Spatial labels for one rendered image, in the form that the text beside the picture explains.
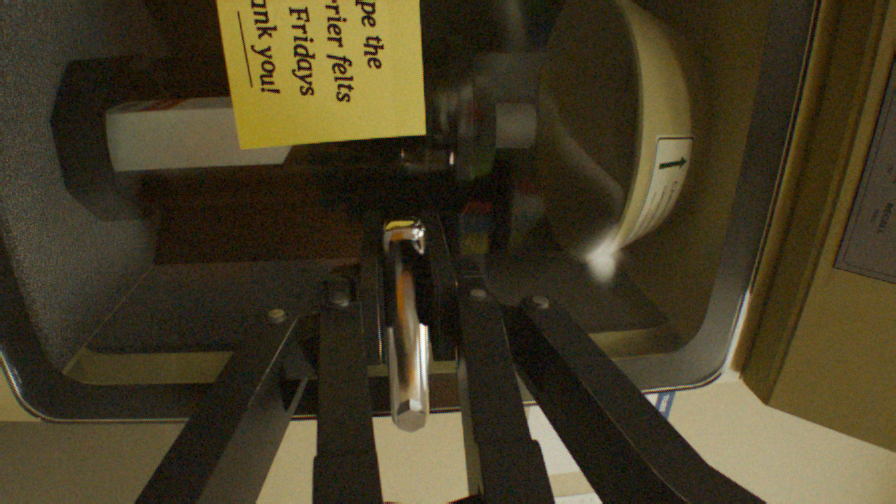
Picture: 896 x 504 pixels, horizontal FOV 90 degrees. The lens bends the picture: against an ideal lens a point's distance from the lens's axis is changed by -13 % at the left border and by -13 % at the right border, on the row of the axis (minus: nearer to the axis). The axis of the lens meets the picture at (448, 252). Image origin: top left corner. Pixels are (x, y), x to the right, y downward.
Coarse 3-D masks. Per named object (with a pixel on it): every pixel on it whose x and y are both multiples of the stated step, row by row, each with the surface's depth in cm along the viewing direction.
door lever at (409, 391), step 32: (384, 224) 18; (416, 224) 18; (384, 256) 18; (416, 256) 18; (384, 288) 18; (416, 288) 18; (416, 320) 19; (416, 352) 19; (416, 384) 20; (416, 416) 20
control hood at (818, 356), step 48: (864, 0) 20; (864, 48) 20; (864, 96) 21; (816, 144) 24; (864, 144) 21; (816, 192) 24; (816, 240) 24; (816, 288) 25; (864, 288) 23; (768, 336) 28; (816, 336) 25; (864, 336) 24; (768, 384) 28; (816, 384) 26; (864, 384) 24; (864, 432) 25
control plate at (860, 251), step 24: (888, 96) 20; (888, 120) 20; (888, 144) 21; (864, 168) 22; (888, 168) 21; (864, 192) 22; (888, 192) 21; (864, 216) 22; (888, 216) 22; (864, 240) 22; (888, 240) 22; (840, 264) 24; (864, 264) 23; (888, 264) 22
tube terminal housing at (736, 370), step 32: (832, 0) 21; (832, 32) 22; (800, 128) 24; (800, 160) 25; (768, 256) 27; (768, 288) 28; (736, 352) 30; (0, 384) 24; (0, 416) 25; (32, 416) 25
